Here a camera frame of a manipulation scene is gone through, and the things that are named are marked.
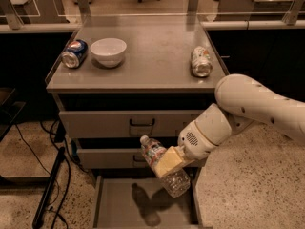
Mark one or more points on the grey drawer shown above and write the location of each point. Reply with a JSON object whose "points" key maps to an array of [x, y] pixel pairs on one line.
{"points": [[126, 203], [111, 158], [111, 124]]}

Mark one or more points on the dark side table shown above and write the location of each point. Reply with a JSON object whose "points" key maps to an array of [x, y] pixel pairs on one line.
{"points": [[10, 109]]}

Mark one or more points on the grey bottom drawer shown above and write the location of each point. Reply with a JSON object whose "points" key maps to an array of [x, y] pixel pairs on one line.
{"points": [[126, 203]]}

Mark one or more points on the blue pepsi can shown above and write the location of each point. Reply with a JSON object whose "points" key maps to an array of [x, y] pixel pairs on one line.
{"points": [[74, 54]]}

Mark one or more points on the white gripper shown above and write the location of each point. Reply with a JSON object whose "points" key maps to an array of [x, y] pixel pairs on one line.
{"points": [[194, 143]]}

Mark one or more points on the clear plastic water bottle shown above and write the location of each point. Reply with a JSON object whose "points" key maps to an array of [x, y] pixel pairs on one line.
{"points": [[176, 184]]}

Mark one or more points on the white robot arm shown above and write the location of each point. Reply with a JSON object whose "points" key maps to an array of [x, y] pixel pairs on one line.
{"points": [[239, 101]]}

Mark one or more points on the grey top drawer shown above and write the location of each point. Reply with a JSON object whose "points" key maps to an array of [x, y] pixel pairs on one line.
{"points": [[111, 124]]}

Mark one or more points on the white ceramic bowl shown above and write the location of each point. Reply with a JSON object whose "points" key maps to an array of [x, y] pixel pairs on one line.
{"points": [[109, 52]]}

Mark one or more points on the grey middle drawer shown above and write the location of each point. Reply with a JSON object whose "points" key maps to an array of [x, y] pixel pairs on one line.
{"points": [[111, 158]]}

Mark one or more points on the black bar on floor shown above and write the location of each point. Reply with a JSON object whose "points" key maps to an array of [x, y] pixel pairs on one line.
{"points": [[38, 218]]}

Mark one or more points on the grey drawer cabinet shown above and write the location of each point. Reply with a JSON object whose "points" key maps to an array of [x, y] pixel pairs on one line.
{"points": [[154, 75]]}

